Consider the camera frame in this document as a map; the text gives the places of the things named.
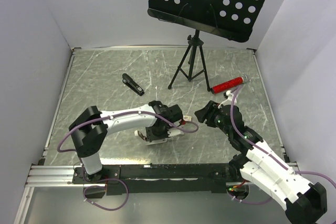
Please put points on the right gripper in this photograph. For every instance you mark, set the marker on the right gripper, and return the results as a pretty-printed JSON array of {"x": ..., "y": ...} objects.
[{"x": 208, "y": 112}]

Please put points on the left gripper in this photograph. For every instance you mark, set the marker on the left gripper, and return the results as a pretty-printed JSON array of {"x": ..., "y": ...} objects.
[{"x": 150, "y": 137}]

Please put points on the white stapler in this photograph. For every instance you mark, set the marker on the white stapler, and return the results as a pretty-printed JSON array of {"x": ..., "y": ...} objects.
[{"x": 150, "y": 139}]

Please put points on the black stapler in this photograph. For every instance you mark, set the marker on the black stapler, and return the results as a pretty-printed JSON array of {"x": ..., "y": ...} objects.
[{"x": 129, "y": 82}]

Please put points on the white staple box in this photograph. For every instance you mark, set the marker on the white staple box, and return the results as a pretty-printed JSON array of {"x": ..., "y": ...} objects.
[{"x": 187, "y": 118}]

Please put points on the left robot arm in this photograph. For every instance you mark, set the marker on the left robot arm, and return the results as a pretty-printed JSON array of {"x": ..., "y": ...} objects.
[{"x": 152, "y": 123}]

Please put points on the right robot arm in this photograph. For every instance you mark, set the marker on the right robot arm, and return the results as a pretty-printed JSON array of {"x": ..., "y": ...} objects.
[{"x": 302, "y": 201}]

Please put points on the red glitter tube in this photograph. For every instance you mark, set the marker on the red glitter tube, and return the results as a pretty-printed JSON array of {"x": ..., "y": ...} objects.
[{"x": 229, "y": 84}]

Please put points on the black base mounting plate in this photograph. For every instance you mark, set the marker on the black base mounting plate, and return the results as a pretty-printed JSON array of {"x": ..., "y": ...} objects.
[{"x": 164, "y": 185}]

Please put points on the black tripod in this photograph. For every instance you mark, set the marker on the black tripod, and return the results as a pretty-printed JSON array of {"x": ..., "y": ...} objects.
[{"x": 194, "y": 44}]

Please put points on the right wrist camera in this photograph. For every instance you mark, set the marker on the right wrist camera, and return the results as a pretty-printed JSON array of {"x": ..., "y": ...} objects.
[{"x": 230, "y": 97}]

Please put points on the aluminium rail frame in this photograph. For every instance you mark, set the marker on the aluminium rail frame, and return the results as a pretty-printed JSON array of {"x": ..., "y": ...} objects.
[{"x": 57, "y": 176}]

